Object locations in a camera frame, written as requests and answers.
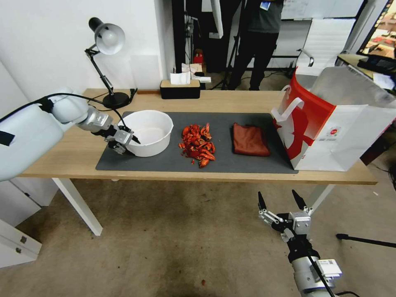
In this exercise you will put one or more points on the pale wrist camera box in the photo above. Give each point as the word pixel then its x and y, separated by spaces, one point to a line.
pixel 301 223
pixel 123 136

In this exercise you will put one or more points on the white office chair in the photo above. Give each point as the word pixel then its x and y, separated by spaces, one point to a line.
pixel 331 40

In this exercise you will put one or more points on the folded reddish brown towel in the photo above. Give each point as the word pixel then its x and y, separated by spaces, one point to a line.
pixel 250 140

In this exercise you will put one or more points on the black laptop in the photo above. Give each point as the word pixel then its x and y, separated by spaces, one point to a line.
pixel 376 63

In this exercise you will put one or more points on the black and white desk lamp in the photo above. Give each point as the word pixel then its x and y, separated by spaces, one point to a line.
pixel 108 37

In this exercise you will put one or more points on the white drawer cabinet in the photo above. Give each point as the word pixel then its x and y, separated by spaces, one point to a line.
pixel 15 222

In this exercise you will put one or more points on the red fire extinguisher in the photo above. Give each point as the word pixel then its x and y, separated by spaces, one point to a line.
pixel 198 60

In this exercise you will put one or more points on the red and white takeout bag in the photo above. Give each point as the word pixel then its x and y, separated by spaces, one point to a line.
pixel 328 136

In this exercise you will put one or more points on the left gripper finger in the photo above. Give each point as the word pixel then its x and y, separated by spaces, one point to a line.
pixel 117 149
pixel 136 140

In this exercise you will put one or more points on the black camera tripod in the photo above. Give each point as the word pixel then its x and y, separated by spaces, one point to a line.
pixel 230 55

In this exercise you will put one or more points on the white tissue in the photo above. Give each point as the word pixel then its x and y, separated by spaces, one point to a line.
pixel 179 78

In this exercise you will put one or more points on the person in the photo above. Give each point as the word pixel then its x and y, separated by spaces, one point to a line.
pixel 263 37

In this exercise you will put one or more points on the black tissue box wooden lid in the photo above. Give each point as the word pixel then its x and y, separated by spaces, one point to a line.
pixel 180 90

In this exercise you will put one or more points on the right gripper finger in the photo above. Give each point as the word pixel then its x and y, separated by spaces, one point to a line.
pixel 272 218
pixel 300 201

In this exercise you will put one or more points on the red shrimp shell pile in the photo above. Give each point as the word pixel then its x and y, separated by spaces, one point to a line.
pixel 198 144

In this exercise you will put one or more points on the white round plastic container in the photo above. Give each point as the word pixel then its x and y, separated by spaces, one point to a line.
pixel 154 139

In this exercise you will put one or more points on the whiteboard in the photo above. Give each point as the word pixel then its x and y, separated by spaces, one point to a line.
pixel 321 9

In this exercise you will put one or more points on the dark grey table mat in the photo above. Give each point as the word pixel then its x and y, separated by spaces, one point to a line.
pixel 173 161

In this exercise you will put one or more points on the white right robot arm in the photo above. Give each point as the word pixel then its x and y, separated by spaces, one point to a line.
pixel 309 275

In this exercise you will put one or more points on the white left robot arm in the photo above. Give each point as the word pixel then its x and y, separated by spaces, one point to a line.
pixel 28 136

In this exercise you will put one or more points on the black tripod leg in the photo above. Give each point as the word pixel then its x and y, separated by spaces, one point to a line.
pixel 365 239

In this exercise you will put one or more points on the white table leg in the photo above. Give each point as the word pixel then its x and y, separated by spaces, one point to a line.
pixel 321 196
pixel 81 207

